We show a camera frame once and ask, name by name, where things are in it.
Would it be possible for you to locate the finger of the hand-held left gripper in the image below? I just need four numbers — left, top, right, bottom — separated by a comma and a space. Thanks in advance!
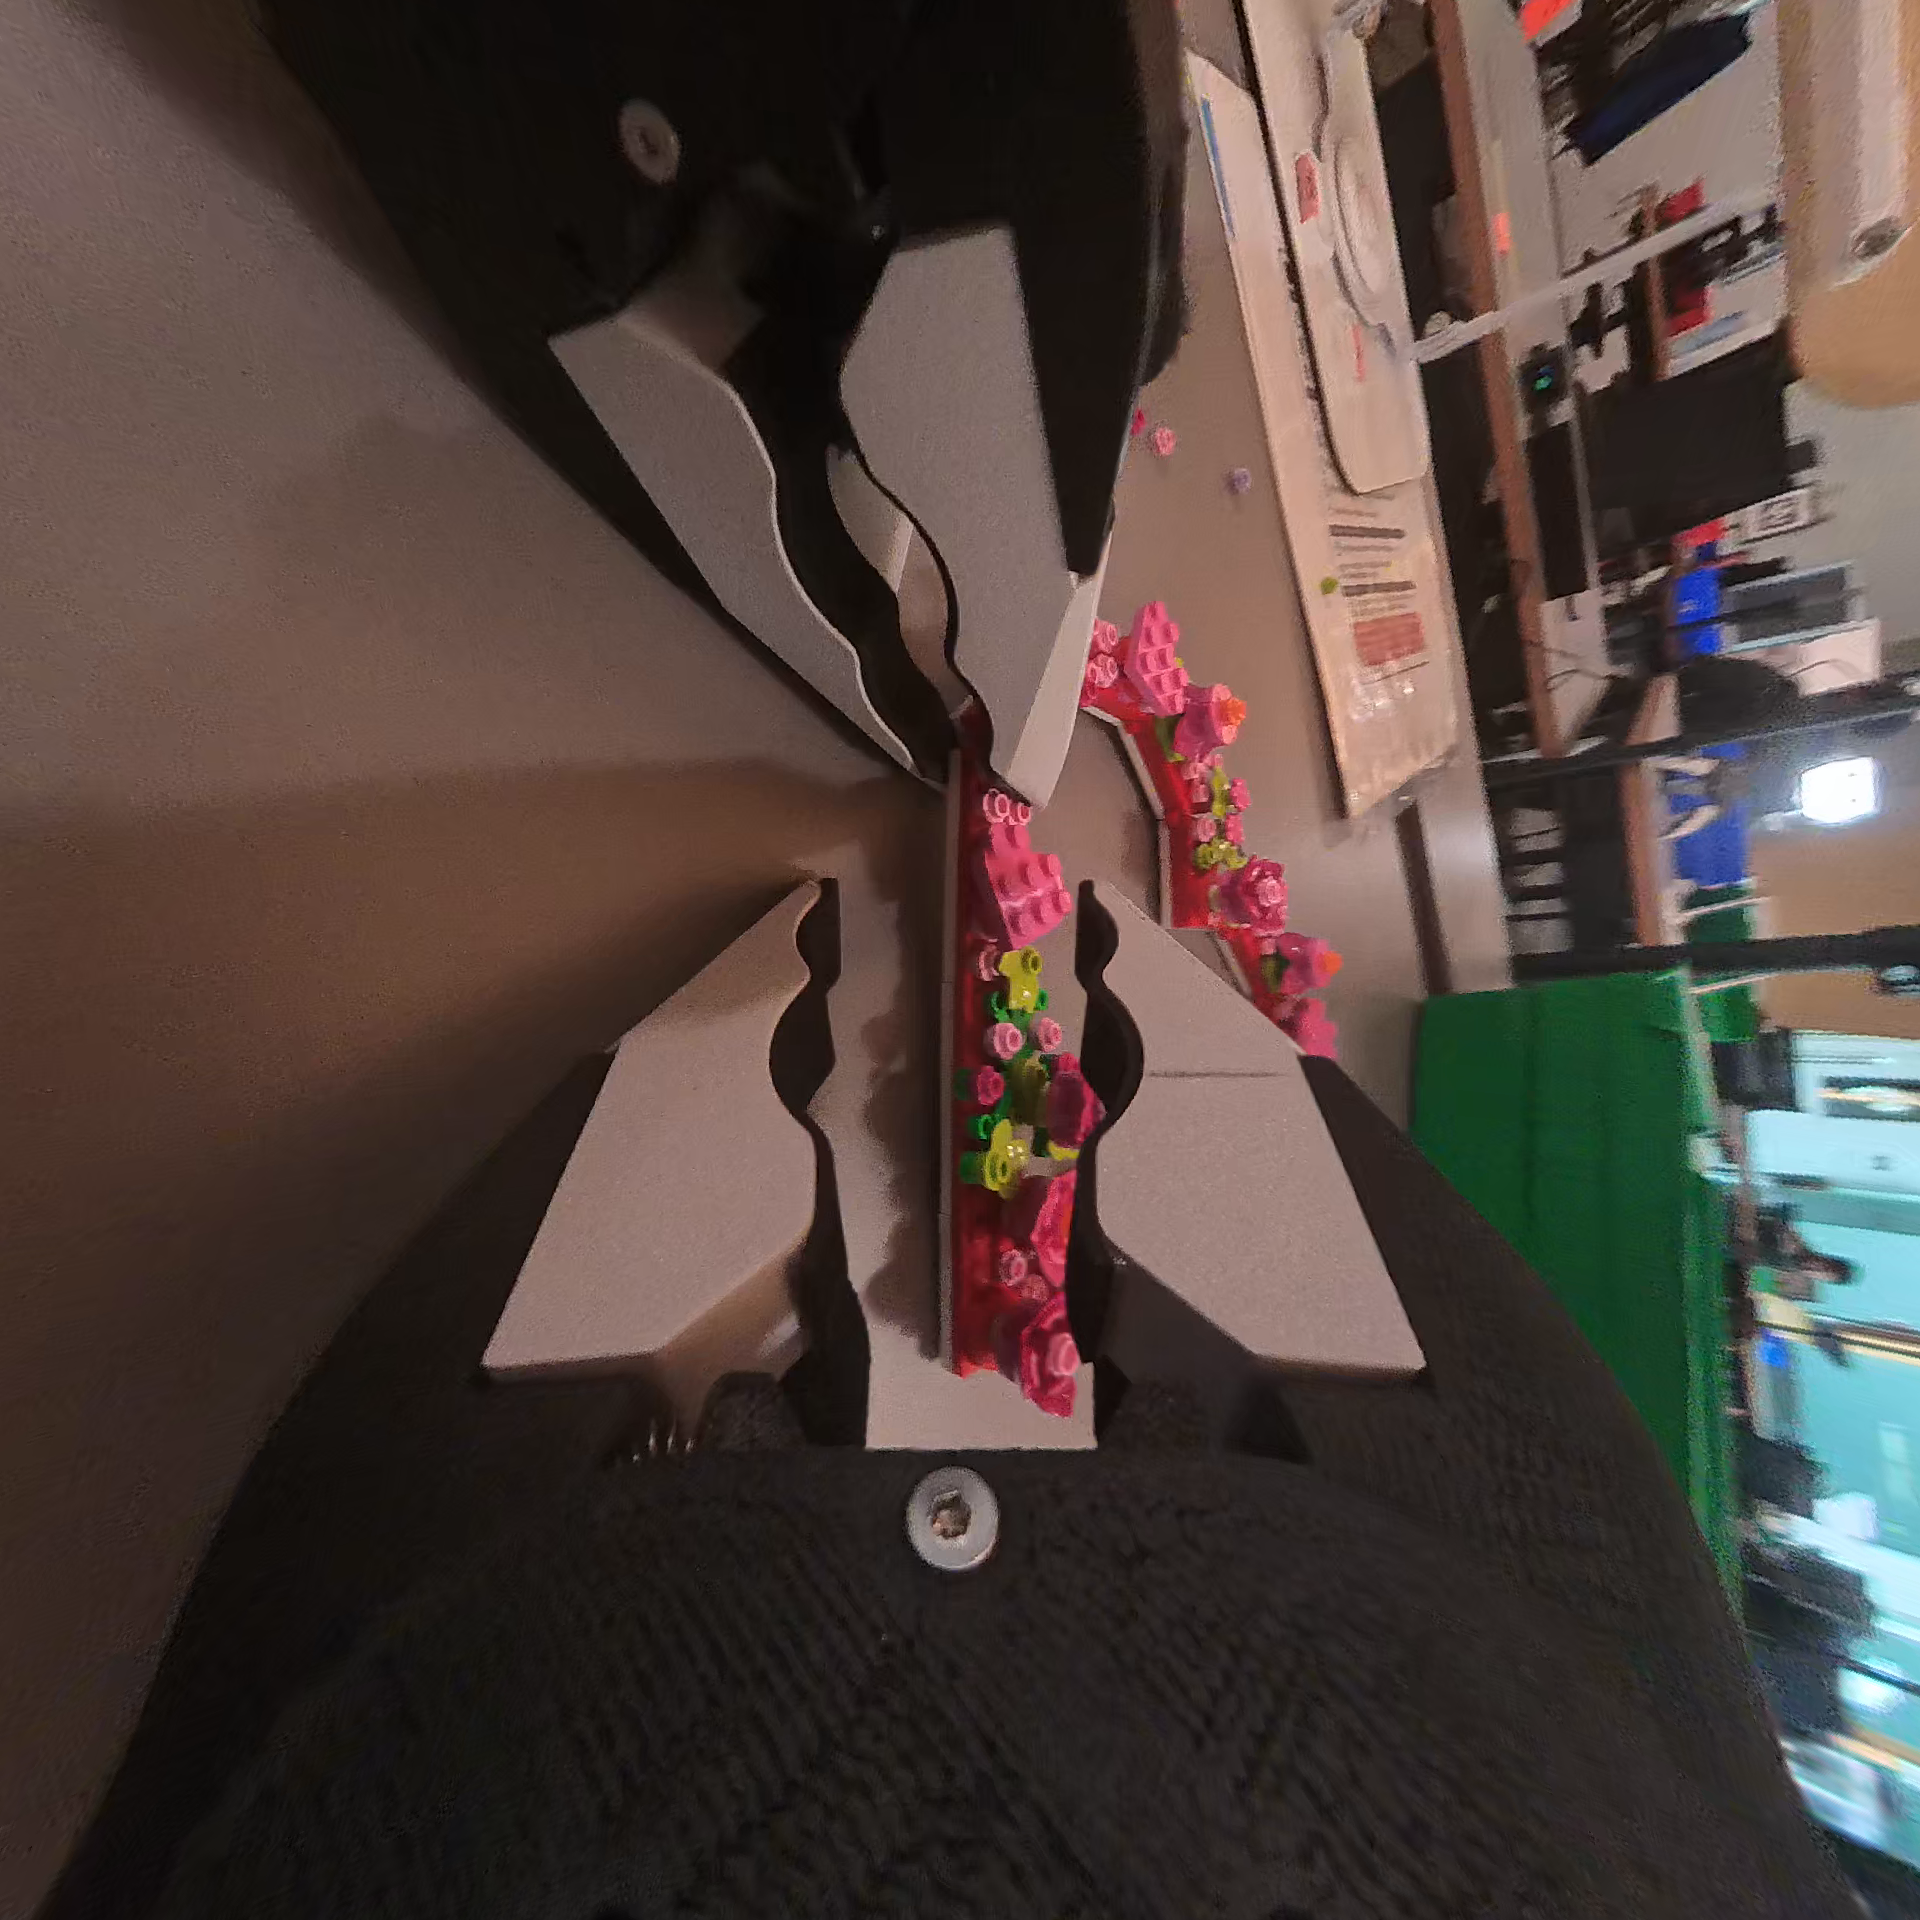
824, 221, 1112, 815
549, 284, 970, 782

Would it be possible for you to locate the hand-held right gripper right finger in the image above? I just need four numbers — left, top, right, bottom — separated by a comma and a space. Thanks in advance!
1071, 882, 1432, 1381

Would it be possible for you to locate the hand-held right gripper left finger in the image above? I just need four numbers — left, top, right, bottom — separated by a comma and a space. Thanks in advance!
477, 876, 874, 1404

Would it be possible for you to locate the heart-brick lego wreath half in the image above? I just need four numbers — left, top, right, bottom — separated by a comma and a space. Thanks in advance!
1080, 601, 1342, 1059

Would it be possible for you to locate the large green storage bin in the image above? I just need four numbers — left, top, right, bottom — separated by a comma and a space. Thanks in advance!
1411, 966, 1757, 1623

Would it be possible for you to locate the laminated instruction sheet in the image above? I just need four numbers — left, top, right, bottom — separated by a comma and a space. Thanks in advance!
1184, 0, 1460, 820

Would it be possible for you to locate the wood-edged office desk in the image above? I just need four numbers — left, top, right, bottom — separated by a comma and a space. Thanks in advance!
1429, 0, 1568, 760

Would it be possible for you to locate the black light stand pole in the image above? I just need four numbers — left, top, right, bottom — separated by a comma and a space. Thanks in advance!
1509, 930, 1920, 982

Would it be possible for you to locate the blue storage bin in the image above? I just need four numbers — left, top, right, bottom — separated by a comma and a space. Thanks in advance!
1662, 549, 1757, 661

